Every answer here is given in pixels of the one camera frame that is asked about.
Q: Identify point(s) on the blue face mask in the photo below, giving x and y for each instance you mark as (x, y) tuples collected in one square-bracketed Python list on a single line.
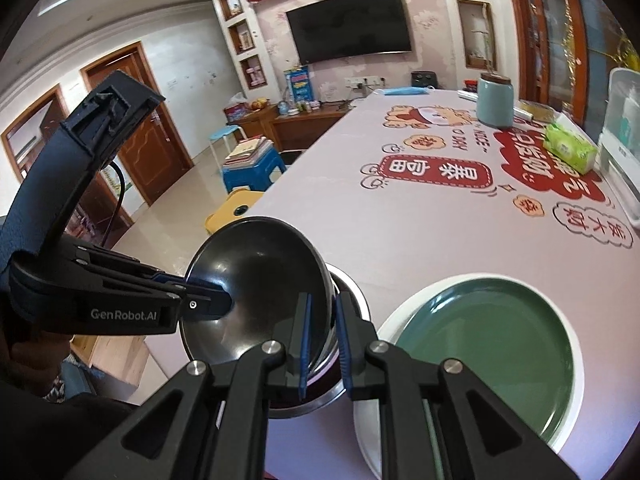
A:
[(400, 91)]

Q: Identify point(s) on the red tissue box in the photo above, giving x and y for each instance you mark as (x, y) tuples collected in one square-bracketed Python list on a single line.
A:
[(235, 112)]

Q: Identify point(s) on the wooden television cabinet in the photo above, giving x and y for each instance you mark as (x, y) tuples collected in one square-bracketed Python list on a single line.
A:
[(300, 125)]

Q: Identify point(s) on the blue plastic stool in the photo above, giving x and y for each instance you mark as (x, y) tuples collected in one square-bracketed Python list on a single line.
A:
[(250, 175)]

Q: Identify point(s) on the teal canister with lid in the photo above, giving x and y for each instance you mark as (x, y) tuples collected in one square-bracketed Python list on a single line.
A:
[(495, 105)]

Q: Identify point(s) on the person's left forearm dark sleeve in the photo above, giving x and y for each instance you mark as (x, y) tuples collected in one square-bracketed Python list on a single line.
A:
[(50, 435)]

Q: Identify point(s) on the wooden display cabinet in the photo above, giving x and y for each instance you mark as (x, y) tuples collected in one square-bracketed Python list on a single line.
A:
[(530, 35)]

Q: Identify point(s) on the blue printed box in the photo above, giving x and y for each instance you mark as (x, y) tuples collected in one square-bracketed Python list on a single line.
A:
[(298, 85)]

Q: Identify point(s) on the yellow child chair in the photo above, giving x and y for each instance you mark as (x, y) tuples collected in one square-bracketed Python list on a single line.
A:
[(225, 212)]

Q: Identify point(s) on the wide steel bowl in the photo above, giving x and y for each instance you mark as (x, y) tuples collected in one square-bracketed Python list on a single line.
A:
[(357, 300)]

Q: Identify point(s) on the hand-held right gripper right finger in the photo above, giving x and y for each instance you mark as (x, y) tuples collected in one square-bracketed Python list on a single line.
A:
[(345, 340)]

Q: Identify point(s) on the dimpled steel bowl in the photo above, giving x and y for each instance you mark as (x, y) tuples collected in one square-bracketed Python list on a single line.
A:
[(250, 270)]

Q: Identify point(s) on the small black appliance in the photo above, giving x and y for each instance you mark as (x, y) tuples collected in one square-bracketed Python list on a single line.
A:
[(425, 80)]

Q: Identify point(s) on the wall power outlet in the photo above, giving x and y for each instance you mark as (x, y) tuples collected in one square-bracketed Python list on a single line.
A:
[(365, 81)]

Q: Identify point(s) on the brown wooden door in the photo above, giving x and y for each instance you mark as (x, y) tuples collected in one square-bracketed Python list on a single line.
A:
[(150, 150), (30, 130)]

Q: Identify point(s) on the black wall television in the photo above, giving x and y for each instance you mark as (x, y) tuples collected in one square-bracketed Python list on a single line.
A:
[(350, 25)]

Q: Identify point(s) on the yellow patterned packet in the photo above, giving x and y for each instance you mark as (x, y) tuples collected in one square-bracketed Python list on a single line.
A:
[(542, 112)]

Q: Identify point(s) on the white paper plate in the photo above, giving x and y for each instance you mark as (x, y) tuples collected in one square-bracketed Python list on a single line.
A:
[(367, 430)]

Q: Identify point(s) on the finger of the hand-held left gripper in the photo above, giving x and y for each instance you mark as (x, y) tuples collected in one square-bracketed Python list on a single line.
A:
[(205, 306), (175, 282)]

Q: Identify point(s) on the white bottle sterilizer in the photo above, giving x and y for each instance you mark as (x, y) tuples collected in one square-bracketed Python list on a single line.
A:
[(620, 160)]

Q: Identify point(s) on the light blue round stool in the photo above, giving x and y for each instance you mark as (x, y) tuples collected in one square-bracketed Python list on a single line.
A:
[(225, 134)]

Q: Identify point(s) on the green wall poster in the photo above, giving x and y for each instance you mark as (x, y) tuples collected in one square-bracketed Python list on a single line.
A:
[(128, 185)]

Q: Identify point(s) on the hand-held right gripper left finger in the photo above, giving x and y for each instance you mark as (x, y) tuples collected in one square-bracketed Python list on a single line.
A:
[(305, 340)]

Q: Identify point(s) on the person's left hand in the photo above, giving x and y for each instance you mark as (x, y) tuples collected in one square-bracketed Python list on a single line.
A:
[(32, 360)]

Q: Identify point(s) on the stack of books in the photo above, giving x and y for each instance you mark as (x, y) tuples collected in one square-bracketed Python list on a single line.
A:
[(250, 150)]

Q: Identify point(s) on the green tissue pack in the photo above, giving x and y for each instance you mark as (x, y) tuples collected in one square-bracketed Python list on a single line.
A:
[(567, 150)]

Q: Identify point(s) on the small wooden stool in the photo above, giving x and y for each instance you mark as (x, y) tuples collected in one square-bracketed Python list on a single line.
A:
[(115, 355)]

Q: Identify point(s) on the white wall niche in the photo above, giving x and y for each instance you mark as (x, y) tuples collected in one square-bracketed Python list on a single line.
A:
[(475, 35)]

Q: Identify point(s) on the white wall shelf unit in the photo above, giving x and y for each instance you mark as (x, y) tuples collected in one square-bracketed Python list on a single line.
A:
[(224, 40)]

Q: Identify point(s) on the white blue-patterned ceramic plate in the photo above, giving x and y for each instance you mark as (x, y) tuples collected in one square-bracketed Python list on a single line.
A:
[(407, 312)]

